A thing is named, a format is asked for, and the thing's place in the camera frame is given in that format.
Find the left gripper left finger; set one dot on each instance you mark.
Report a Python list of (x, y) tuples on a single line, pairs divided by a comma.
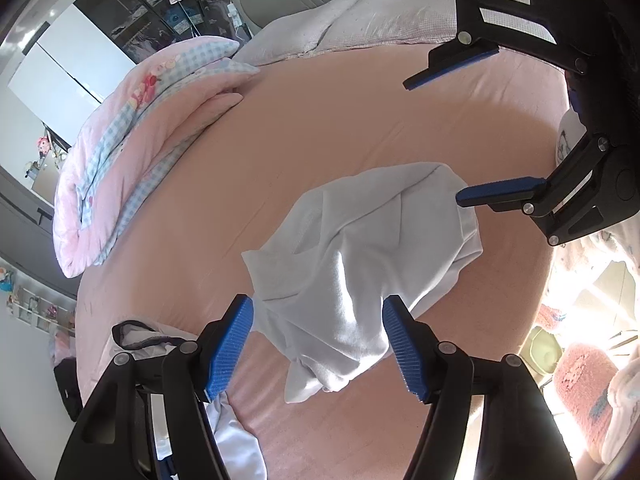
[(113, 437)]

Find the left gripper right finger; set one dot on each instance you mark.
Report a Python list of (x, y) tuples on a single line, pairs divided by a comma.
[(519, 437)]

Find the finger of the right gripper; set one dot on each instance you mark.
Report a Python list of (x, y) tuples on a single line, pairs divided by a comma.
[(448, 57), (501, 196)]

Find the white navy-trimmed pants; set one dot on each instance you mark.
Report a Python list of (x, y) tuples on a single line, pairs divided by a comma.
[(195, 435)]

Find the white navy-trimmed jacket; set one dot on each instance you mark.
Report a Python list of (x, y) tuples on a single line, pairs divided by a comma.
[(321, 279)]

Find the green slippers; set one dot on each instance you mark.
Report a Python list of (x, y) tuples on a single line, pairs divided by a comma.
[(541, 353)]

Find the pink fuzzy slipper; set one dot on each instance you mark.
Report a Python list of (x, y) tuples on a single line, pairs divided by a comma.
[(581, 380)]

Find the black bag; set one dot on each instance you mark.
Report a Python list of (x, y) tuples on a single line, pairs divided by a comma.
[(65, 375)]

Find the pink bed sheet mattress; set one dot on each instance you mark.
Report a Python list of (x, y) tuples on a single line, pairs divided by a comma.
[(301, 123)]

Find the red blue plush toy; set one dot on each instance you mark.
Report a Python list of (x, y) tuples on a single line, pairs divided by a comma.
[(6, 280)]

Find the grey door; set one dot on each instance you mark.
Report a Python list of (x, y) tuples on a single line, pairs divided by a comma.
[(26, 237)]

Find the silver drawer cabinet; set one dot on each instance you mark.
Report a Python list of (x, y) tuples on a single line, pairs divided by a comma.
[(46, 180)]

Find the folded pink checkered quilt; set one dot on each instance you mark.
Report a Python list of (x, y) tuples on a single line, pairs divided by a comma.
[(131, 141)]

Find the white black wardrobe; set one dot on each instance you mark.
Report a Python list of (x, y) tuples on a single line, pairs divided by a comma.
[(78, 51)]

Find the white wire shelf rack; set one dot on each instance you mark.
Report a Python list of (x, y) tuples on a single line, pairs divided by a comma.
[(40, 313)]

